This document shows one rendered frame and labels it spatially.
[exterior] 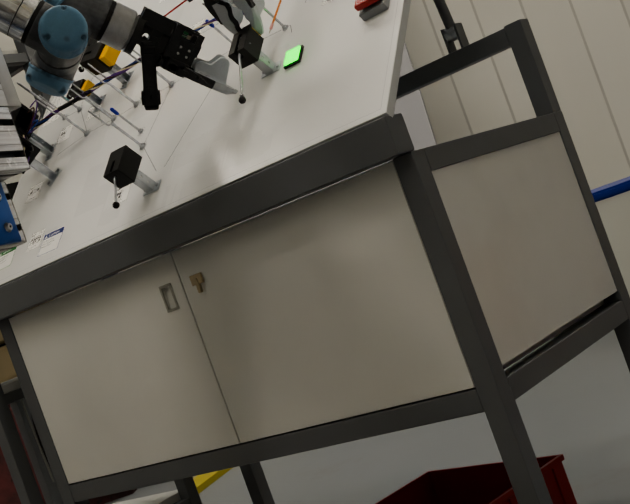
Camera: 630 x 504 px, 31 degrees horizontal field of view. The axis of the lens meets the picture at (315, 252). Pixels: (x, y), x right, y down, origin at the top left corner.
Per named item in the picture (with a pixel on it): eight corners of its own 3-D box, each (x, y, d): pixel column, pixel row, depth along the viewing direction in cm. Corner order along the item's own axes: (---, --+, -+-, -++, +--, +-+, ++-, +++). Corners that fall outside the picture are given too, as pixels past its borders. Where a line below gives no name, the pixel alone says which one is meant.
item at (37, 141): (24, 157, 274) (-25, 124, 266) (66, 135, 263) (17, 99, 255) (15, 179, 270) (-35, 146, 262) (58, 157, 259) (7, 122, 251)
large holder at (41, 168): (45, 154, 266) (-5, 119, 258) (69, 169, 251) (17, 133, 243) (28, 177, 265) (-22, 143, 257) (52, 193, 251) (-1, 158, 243)
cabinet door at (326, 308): (472, 389, 182) (389, 161, 182) (237, 444, 216) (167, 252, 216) (479, 384, 184) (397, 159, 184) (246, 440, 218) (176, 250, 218)
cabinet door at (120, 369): (238, 444, 217) (168, 252, 217) (67, 484, 250) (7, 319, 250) (245, 440, 218) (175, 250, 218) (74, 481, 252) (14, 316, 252)
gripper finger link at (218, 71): (251, 70, 197) (204, 47, 194) (236, 101, 198) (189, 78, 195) (248, 68, 200) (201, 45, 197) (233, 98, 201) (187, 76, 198)
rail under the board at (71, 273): (398, 154, 177) (384, 116, 177) (-18, 326, 250) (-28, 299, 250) (415, 149, 181) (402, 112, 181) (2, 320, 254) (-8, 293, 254)
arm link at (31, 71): (23, 67, 180) (49, 7, 182) (20, 85, 190) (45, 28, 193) (70, 87, 182) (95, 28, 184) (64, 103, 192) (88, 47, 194)
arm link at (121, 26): (99, 44, 190) (98, 38, 197) (124, 55, 191) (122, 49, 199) (118, 3, 188) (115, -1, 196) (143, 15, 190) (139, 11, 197)
